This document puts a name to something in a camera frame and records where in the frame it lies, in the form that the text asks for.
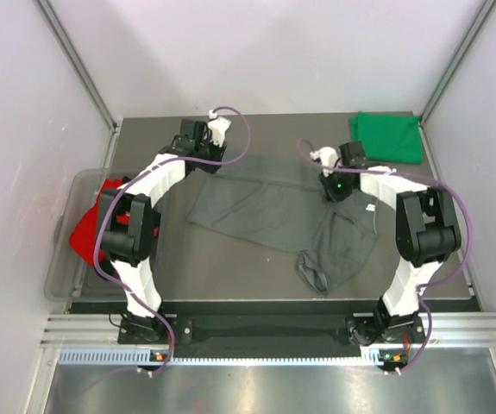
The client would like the grey t shirt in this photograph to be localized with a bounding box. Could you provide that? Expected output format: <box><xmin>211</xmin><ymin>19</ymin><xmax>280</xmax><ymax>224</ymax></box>
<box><xmin>187</xmin><ymin>155</ymin><xmax>378</xmax><ymax>295</ymax></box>

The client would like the aluminium front rail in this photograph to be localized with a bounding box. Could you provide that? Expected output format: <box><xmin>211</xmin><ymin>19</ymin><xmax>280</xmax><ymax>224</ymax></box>
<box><xmin>41</xmin><ymin>312</ymin><xmax>496</xmax><ymax>348</ymax></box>

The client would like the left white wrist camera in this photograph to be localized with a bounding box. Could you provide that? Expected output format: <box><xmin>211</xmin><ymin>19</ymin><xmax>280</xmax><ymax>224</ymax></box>
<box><xmin>207</xmin><ymin>110</ymin><xmax>231</xmax><ymax>147</ymax></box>

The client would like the slotted cable duct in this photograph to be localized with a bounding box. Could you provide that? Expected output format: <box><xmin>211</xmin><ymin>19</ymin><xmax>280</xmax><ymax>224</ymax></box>
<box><xmin>58</xmin><ymin>348</ymin><xmax>402</xmax><ymax>367</ymax></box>

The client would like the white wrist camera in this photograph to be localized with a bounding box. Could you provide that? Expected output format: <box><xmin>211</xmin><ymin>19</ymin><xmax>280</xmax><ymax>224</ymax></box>
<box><xmin>310</xmin><ymin>147</ymin><xmax>340</xmax><ymax>177</ymax></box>
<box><xmin>207</xmin><ymin>110</ymin><xmax>231</xmax><ymax>147</ymax></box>

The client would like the right aluminium frame post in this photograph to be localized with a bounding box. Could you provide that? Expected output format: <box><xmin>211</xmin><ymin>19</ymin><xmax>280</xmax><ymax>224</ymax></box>
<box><xmin>419</xmin><ymin>0</ymin><xmax>496</xmax><ymax>124</ymax></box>

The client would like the purple cable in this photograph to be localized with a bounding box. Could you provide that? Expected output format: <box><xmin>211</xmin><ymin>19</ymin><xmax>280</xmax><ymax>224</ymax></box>
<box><xmin>297</xmin><ymin>137</ymin><xmax>476</xmax><ymax>376</ymax></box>
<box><xmin>92</xmin><ymin>105</ymin><xmax>255</xmax><ymax>376</ymax></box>

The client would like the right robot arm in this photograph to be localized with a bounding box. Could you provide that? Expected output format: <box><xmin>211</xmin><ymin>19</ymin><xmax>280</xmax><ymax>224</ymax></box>
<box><xmin>310</xmin><ymin>141</ymin><xmax>461</xmax><ymax>342</ymax></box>

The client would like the left aluminium frame post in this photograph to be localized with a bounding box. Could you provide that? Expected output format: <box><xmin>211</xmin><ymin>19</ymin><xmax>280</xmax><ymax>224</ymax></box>
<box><xmin>34</xmin><ymin>0</ymin><xmax>119</xmax><ymax>130</ymax></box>

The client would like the aluminium frame post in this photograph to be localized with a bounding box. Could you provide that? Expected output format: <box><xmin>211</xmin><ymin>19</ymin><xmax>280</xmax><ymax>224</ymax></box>
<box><xmin>34</xmin><ymin>0</ymin><xmax>119</xmax><ymax>130</ymax></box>
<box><xmin>419</xmin><ymin>0</ymin><xmax>496</xmax><ymax>124</ymax></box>

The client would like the folded green t shirt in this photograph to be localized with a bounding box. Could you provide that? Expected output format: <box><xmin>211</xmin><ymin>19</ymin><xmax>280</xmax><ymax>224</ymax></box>
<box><xmin>349</xmin><ymin>112</ymin><xmax>424</xmax><ymax>165</ymax></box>

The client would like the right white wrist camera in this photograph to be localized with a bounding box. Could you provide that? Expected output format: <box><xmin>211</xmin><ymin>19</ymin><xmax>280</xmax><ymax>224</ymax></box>
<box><xmin>310</xmin><ymin>147</ymin><xmax>340</xmax><ymax>177</ymax></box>

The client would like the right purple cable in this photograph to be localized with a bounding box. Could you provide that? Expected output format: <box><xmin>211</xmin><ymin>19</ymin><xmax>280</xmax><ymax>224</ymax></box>
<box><xmin>297</xmin><ymin>137</ymin><xmax>476</xmax><ymax>376</ymax></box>

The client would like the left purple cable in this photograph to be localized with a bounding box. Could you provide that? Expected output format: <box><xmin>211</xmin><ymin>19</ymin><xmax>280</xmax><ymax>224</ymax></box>
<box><xmin>92</xmin><ymin>105</ymin><xmax>255</xmax><ymax>376</ymax></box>

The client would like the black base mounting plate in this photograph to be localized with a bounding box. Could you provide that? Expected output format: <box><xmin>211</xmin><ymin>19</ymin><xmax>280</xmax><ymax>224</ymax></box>
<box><xmin>116</xmin><ymin>301</ymin><xmax>430</xmax><ymax>348</ymax></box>

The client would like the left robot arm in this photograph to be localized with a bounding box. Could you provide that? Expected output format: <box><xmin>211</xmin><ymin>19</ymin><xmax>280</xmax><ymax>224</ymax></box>
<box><xmin>92</xmin><ymin>113</ymin><xmax>231</xmax><ymax>342</ymax></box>

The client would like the clear plastic bin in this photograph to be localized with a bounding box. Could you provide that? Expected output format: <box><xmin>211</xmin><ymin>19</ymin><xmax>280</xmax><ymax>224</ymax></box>
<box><xmin>44</xmin><ymin>168</ymin><xmax>140</xmax><ymax>303</ymax></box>

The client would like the red t shirt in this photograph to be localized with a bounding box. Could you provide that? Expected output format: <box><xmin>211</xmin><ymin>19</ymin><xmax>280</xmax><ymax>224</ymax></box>
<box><xmin>68</xmin><ymin>179</ymin><xmax>123</xmax><ymax>267</ymax></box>

